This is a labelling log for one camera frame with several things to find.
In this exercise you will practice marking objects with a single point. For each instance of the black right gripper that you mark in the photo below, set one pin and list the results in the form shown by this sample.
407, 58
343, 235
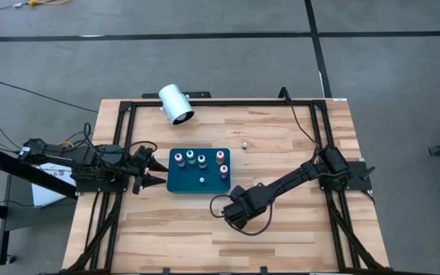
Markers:
250, 200

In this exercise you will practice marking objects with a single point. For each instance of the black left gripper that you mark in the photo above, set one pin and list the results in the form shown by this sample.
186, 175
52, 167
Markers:
141, 164

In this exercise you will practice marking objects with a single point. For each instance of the red food colouring bottle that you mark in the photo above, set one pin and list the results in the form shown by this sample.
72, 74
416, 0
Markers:
180, 160

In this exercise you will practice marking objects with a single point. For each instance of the pink food colouring bottle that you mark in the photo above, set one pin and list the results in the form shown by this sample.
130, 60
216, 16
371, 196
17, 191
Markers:
224, 172

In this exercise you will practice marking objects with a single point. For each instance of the green food colouring bottle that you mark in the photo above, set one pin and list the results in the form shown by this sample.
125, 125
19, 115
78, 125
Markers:
190, 156

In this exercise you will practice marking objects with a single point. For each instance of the large black food colouring bottle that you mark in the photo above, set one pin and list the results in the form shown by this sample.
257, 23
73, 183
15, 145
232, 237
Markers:
202, 161

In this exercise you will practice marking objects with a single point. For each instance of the orange food colouring bottle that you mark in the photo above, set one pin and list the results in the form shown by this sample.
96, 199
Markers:
220, 157

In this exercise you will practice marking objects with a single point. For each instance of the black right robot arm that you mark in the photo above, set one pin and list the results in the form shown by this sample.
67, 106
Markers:
296, 175

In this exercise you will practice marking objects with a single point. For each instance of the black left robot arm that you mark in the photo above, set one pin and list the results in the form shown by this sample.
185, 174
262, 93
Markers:
82, 160

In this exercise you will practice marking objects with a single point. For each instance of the blue plastic tray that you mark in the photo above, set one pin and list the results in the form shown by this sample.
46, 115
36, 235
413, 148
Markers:
189, 187

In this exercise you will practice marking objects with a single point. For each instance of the white cylinder lamp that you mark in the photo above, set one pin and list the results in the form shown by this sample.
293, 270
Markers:
174, 103

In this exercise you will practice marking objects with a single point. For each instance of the black plate behind lamp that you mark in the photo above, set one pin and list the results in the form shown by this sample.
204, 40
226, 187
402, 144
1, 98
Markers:
201, 94

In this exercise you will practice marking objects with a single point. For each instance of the white box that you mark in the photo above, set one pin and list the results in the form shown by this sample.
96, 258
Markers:
48, 195

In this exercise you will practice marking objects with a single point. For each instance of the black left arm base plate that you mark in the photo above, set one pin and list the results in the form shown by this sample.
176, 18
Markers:
101, 187

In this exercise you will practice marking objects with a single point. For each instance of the black aluminium table frame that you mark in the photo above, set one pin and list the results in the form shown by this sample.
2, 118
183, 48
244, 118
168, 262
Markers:
243, 103

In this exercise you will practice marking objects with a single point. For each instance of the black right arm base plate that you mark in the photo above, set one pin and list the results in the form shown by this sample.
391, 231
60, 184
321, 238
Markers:
357, 179

